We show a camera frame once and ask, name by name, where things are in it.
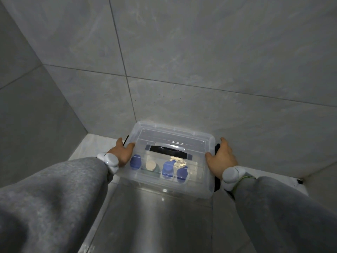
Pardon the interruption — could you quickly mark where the person's right hand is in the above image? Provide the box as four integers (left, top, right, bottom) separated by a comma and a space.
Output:
205, 137, 239, 181

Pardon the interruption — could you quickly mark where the person's left hand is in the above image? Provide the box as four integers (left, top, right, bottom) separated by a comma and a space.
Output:
107, 137, 136, 168

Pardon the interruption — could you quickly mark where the clear plastic storage box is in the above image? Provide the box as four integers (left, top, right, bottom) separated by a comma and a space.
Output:
116, 121, 216, 199

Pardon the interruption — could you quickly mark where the person's right forearm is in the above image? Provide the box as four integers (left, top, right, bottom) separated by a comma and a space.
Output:
232, 176, 337, 253

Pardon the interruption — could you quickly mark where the person's left forearm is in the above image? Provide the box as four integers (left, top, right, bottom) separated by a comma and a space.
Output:
0, 157, 114, 253

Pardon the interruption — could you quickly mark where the blue bottle cap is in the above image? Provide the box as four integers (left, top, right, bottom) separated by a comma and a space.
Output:
176, 166, 189, 182
162, 160, 176, 179
130, 154, 143, 170

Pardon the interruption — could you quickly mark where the white wrist tracker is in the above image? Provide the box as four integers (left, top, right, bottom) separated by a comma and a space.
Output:
97, 153, 120, 174
222, 166, 247, 192

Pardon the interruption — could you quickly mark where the black lid handle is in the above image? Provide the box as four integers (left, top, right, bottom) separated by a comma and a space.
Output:
150, 145, 188, 159

